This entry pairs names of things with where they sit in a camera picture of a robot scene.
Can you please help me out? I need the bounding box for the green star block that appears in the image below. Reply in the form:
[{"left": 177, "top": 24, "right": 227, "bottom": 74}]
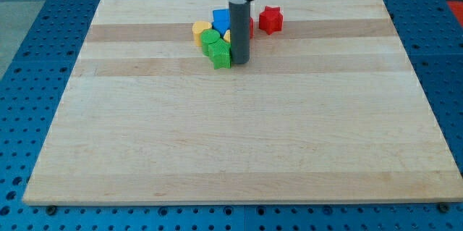
[{"left": 208, "top": 39, "right": 231, "bottom": 70}]

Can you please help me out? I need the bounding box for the red star block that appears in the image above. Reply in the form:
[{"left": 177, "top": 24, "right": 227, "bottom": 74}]
[{"left": 258, "top": 6, "right": 284, "bottom": 35}]

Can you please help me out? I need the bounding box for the yellow block behind tool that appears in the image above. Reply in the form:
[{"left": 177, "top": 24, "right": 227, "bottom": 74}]
[{"left": 223, "top": 30, "right": 231, "bottom": 43}]

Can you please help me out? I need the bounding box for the green cylinder block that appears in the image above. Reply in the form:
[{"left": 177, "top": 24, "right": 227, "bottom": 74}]
[{"left": 200, "top": 29, "right": 221, "bottom": 56}]

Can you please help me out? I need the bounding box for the blue block lower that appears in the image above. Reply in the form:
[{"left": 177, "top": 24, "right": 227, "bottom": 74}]
[{"left": 212, "top": 20, "right": 230, "bottom": 37}]

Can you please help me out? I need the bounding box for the red block behind tool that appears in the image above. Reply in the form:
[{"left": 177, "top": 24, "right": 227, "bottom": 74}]
[{"left": 249, "top": 17, "right": 254, "bottom": 39}]

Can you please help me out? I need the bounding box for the yellow cylinder block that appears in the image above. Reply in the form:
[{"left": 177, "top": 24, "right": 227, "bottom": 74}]
[{"left": 192, "top": 20, "right": 212, "bottom": 47}]

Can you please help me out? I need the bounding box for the blue cube block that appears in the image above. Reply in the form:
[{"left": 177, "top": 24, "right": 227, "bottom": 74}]
[{"left": 212, "top": 9, "right": 230, "bottom": 22}]

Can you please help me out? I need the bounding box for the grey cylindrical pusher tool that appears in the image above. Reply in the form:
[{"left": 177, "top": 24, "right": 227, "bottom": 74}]
[{"left": 229, "top": 0, "right": 250, "bottom": 64}]

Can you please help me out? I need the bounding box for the wooden board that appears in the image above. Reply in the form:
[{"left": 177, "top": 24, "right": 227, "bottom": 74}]
[{"left": 23, "top": 0, "right": 462, "bottom": 206}]

